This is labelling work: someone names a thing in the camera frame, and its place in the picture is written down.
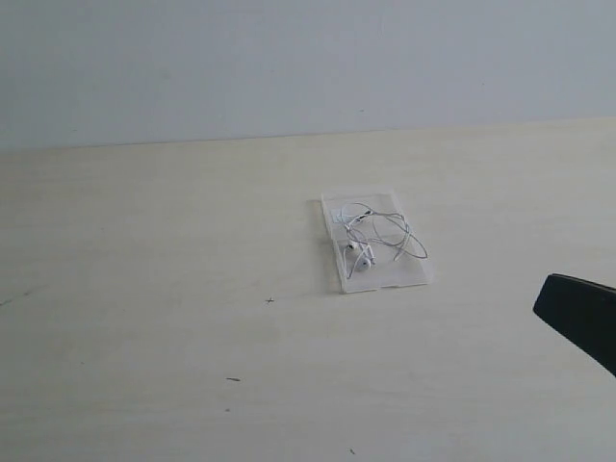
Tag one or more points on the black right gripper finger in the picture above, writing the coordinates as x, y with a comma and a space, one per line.
581, 311

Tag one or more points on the clear plastic storage case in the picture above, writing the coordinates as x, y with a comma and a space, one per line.
330, 237

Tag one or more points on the white wired earphones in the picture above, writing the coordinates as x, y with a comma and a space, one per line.
359, 220

